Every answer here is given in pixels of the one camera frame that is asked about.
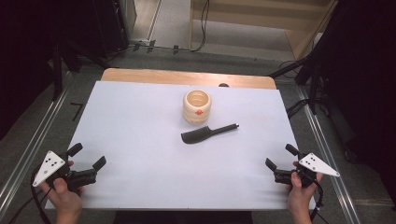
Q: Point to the black metal stand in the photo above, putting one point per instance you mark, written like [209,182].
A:
[308,77]
[59,62]

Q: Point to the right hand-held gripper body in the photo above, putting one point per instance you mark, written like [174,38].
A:
[314,165]

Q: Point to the person's left hand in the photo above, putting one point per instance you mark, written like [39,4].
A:
[63,199]

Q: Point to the metal floor rail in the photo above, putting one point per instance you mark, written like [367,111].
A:
[29,149]
[327,155]

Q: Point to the white table mat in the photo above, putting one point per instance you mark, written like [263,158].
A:
[149,140]

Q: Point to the person's right hand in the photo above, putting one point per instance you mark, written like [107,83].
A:
[299,197]

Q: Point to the light wooden furniture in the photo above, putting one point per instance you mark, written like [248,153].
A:
[249,18]

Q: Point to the small dark round knob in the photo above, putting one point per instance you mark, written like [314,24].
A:
[223,85]

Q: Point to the cream ribbed cup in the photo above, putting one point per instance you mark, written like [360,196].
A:
[197,107]

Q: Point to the black comb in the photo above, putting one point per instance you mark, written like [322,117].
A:
[199,136]

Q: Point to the wooden table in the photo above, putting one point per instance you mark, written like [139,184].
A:
[186,77]

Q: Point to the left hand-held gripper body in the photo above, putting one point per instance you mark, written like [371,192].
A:
[49,166]

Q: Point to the black curtain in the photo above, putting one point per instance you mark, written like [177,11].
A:
[364,77]
[46,37]

